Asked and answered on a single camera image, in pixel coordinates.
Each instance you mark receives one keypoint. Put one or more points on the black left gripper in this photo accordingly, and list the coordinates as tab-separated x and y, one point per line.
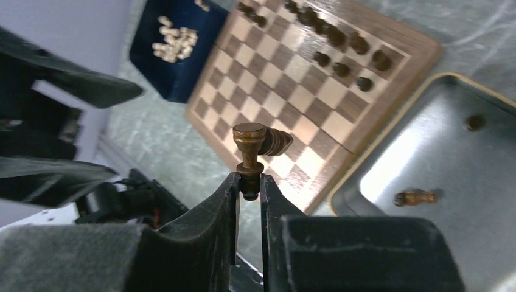
34	124

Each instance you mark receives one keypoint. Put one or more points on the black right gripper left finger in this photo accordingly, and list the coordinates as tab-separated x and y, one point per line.
191	253

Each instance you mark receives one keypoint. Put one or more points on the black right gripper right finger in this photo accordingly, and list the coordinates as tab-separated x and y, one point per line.
350	253

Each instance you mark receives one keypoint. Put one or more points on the dark chess piece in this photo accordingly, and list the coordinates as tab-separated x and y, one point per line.
358	43
276	142
364	84
259	20
244	8
341	69
381	61
249	138
307	16
335	37

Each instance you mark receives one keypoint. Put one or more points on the dark chess piece eleventh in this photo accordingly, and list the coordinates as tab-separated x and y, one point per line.
321	59

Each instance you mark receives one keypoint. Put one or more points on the dark chess piece twelfth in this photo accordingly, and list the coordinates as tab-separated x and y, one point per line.
291	6

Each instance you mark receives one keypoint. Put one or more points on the light chess pieces pile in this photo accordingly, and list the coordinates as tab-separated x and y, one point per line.
178	42

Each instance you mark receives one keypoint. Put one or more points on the wooden chess board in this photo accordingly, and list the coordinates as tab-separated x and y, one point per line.
268	75

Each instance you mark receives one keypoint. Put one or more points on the dark pawn in tin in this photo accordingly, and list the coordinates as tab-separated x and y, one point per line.
413	198

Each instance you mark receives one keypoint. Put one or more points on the blue tray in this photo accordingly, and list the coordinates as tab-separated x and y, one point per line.
176	81

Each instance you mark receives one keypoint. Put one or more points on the yellow metal tin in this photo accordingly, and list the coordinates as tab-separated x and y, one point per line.
427	148

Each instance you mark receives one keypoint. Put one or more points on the dark piece tin edge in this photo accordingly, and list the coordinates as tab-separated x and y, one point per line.
475	122

